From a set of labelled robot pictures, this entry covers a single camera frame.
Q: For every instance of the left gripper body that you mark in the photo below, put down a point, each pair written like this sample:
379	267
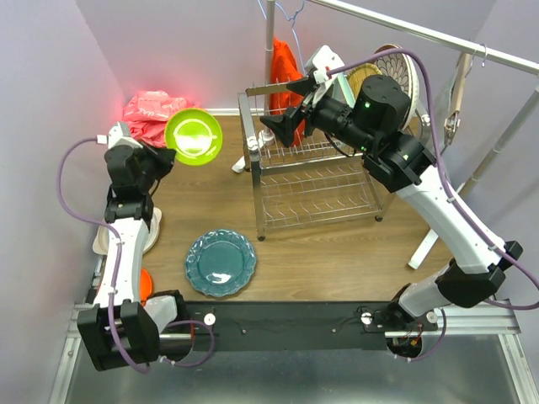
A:
153	168

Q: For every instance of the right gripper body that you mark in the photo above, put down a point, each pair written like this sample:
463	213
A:
308	105

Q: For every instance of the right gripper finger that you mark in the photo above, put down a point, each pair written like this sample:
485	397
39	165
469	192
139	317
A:
287	127
304	86

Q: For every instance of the lime green plate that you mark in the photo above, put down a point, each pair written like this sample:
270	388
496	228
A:
195	135

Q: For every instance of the pale blue rectangular dish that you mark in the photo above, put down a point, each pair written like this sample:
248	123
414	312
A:
342	91

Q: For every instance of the woven bamboo tray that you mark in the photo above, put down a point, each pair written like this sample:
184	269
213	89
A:
359	74

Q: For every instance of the white ringed grey plate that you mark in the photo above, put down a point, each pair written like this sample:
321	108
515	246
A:
101	241

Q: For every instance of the large floral brown-rim plate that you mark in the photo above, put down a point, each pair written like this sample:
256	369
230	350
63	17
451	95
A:
414	98

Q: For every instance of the teal scalloped plate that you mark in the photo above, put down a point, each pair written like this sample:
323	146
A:
220	263

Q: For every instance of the orange plate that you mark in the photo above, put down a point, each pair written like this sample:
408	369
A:
146	286

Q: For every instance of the small floral brown-rim plate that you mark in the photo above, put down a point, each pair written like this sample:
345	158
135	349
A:
396	66

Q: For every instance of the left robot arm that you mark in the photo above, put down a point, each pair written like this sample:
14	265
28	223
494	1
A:
121	329

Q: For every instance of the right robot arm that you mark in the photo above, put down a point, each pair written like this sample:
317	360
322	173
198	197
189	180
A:
406	168

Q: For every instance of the steel two-tier dish rack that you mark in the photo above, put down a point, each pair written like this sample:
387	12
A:
314	183

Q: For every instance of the orange cloth on hanger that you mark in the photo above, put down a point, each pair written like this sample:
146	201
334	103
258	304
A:
283	69

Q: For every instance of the pink plastic bag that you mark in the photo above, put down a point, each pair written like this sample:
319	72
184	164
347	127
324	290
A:
148	112

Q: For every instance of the wooden clip hanger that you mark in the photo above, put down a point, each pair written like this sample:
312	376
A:
452	122

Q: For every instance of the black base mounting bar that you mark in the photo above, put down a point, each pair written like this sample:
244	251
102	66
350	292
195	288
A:
235	326

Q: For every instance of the white clothes rack frame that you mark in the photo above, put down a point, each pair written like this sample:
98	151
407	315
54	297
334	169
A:
463	46

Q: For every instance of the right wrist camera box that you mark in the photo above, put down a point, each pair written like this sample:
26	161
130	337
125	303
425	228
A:
318	66

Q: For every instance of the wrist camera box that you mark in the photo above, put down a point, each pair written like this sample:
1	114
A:
318	66
119	135

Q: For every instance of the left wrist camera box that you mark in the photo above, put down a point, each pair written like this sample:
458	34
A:
119	135

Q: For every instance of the blue wire hanger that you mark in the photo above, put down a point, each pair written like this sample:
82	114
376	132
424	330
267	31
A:
292	20

